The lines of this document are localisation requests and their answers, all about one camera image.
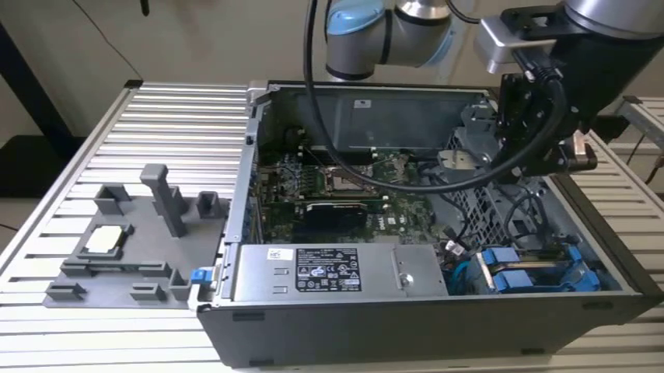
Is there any black stand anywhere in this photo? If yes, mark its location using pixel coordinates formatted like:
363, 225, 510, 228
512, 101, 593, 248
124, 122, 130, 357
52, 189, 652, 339
0, 21, 87, 199

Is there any grey parts rack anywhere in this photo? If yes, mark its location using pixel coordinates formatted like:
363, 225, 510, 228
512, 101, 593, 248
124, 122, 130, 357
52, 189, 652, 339
44, 163, 235, 310

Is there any aluminium profile frame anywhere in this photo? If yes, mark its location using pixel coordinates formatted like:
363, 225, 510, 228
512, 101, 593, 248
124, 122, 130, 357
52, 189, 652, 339
620, 95, 664, 156

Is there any CPU socket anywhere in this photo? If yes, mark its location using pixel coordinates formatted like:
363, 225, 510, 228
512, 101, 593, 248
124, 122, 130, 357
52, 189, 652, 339
321, 165, 381, 194

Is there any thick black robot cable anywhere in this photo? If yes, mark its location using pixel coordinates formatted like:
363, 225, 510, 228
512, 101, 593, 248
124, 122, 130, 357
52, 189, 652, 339
303, 0, 568, 194

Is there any black open PC case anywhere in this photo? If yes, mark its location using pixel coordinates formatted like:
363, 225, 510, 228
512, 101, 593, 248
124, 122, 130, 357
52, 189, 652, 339
195, 79, 664, 368

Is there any green motherboard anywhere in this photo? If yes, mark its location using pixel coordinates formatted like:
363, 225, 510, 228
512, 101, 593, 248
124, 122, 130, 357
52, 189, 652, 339
257, 151, 442, 246

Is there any grey metal disk bay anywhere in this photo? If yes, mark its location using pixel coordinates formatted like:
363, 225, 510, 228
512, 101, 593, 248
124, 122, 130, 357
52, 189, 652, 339
422, 103, 591, 257

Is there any silver CPU chip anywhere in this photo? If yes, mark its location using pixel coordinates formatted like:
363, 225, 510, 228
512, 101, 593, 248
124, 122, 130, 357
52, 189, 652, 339
84, 225, 130, 254

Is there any hard disk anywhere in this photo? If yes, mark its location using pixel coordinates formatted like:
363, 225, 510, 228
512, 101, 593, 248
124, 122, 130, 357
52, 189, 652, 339
480, 244, 597, 281

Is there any blue case latch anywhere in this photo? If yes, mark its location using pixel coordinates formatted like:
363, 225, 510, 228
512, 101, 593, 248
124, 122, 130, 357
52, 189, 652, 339
190, 267, 214, 288

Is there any black graphics card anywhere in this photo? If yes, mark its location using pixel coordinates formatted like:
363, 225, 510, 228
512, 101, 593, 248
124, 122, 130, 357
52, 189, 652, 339
303, 200, 384, 235

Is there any blue disk carrier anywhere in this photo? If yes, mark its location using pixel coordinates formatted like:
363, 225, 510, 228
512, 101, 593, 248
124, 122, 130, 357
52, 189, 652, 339
490, 270, 599, 293

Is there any silver power supply unit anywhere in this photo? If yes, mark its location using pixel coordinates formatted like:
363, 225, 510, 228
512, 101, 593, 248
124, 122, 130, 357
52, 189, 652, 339
230, 243, 450, 302

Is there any black disk wire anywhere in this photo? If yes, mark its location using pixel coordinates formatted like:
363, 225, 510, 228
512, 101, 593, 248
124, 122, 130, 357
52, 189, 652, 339
508, 188, 549, 250

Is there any grey metal bay latch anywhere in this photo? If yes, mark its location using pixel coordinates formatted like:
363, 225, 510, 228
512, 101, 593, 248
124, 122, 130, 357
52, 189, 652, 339
437, 149, 492, 173

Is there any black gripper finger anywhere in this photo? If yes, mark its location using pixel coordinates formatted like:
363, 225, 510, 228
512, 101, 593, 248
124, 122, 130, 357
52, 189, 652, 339
497, 141, 573, 184

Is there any blue data wire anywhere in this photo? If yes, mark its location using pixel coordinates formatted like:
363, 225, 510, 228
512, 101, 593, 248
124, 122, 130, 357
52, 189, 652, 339
448, 258, 472, 295

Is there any thin black wall cable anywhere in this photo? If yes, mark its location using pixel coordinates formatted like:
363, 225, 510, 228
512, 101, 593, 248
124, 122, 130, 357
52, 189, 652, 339
72, 0, 142, 82

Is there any black wire with white connector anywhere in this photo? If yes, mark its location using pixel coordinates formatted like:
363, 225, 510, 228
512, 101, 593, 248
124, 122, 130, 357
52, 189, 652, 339
438, 239, 469, 258

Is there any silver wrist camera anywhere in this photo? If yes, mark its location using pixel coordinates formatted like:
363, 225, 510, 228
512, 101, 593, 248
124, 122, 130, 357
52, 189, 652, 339
473, 17, 560, 75

